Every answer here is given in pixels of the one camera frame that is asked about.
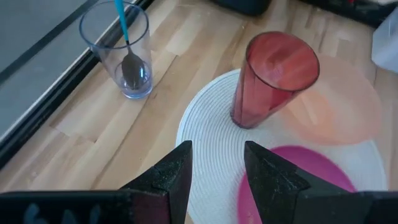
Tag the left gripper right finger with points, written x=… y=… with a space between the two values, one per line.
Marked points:
x=273 y=193

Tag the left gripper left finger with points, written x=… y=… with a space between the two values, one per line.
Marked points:
x=161 y=193

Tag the pink plastic plate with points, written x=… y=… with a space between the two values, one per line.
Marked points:
x=311 y=168

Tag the red plastic tumbler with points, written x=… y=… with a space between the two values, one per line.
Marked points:
x=264 y=93

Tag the clear plastic tumbler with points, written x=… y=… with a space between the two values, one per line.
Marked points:
x=93 y=46

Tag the white round woven placemat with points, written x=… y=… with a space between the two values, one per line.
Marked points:
x=211 y=140

